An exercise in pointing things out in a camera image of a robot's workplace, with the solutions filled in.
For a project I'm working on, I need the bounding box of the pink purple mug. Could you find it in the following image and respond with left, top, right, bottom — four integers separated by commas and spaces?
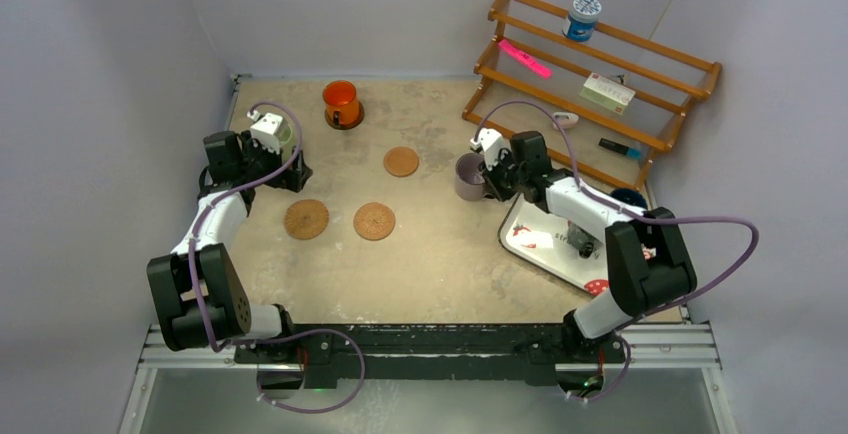
454, 152, 486, 201

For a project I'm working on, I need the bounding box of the black aluminium mounting rail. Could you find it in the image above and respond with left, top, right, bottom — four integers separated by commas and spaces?
119, 322, 737, 434

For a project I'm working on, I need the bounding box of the woven rattan coaster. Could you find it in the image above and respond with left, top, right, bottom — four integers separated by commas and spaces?
353, 202, 396, 241
283, 199, 329, 240

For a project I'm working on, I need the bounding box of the dark grey mug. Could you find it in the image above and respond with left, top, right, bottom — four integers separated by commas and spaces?
566, 221, 600, 259

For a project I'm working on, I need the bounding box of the strawberry print tray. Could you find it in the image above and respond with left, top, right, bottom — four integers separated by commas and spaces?
499, 194, 645, 296

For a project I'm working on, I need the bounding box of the pink highlighter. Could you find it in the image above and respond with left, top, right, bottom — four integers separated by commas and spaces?
497, 39, 552, 79

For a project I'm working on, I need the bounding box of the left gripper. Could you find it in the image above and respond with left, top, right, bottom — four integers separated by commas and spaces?
238, 131, 310, 193

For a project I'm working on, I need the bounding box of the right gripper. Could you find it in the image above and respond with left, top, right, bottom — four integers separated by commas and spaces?
478, 150, 527, 203

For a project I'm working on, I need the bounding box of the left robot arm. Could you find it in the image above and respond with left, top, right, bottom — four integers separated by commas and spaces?
146, 101, 313, 363

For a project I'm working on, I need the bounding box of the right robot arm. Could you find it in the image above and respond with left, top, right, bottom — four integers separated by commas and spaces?
470, 128, 697, 361

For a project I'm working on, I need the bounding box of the dark blue mug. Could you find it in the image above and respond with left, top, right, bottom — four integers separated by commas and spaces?
610, 188, 648, 209

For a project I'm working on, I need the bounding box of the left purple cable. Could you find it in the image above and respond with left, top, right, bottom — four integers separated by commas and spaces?
188, 100, 367, 416

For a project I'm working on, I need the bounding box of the wooden tiered shelf rack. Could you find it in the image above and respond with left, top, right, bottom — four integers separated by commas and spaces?
462, 0, 722, 189

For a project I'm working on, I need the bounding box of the dark brown wooden coaster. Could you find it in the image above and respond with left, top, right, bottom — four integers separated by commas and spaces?
324, 110, 365, 130

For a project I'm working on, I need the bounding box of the green white box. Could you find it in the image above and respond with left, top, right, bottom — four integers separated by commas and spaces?
579, 73, 636, 115

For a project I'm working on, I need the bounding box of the light green mug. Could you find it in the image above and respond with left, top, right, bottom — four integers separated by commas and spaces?
276, 118, 298, 156

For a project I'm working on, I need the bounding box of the black blue marker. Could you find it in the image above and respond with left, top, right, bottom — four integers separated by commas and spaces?
598, 138, 641, 160

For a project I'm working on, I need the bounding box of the blue white jar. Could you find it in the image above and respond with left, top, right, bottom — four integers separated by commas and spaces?
562, 0, 602, 42

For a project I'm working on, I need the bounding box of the orange mug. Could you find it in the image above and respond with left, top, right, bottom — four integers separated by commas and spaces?
322, 80, 364, 123

